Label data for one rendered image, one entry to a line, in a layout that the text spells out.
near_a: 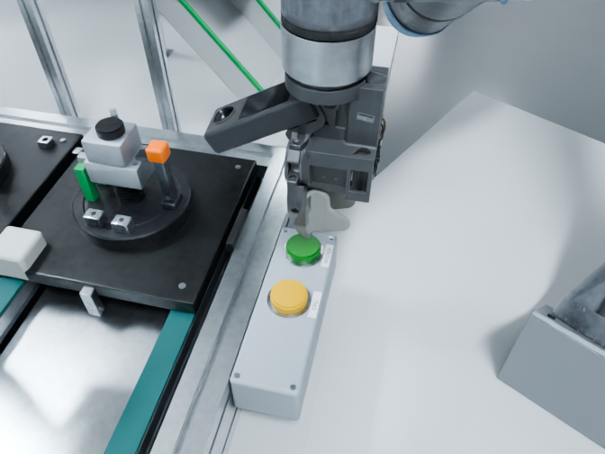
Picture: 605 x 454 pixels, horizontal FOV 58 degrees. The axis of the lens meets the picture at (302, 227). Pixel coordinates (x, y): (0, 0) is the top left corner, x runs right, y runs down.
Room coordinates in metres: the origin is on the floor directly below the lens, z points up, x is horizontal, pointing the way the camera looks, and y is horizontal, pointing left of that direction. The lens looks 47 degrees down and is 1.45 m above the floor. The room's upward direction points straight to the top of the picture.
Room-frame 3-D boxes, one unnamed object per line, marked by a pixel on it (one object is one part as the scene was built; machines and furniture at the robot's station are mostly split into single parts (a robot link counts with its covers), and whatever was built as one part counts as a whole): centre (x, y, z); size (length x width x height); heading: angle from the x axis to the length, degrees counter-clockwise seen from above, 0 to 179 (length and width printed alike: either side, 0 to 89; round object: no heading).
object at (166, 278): (0.48, 0.21, 0.96); 0.24 x 0.24 x 0.02; 77
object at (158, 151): (0.47, 0.16, 1.04); 0.04 x 0.02 x 0.08; 77
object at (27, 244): (0.40, 0.32, 0.97); 0.05 x 0.05 x 0.04; 77
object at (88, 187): (0.47, 0.25, 1.01); 0.01 x 0.01 x 0.05; 77
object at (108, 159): (0.48, 0.22, 1.06); 0.08 x 0.04 x 0.07; 77
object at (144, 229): (0.48, 0.21, 0.98); 0.14 x 0.14 x 0.02
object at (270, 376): (0.34, 0.01, 0.93); 0.21 x 0.07 x 0.06; 167
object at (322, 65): (0.41, -0.02, 1.22); 0.08 x 0.08 x 0.05
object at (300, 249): (0.41, 0.00, 0.96); 0.04 x 0.04 x 0.02
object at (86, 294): (0.35, 0.23, 0.95); 0.01 x 0.01 x 0.04; 77
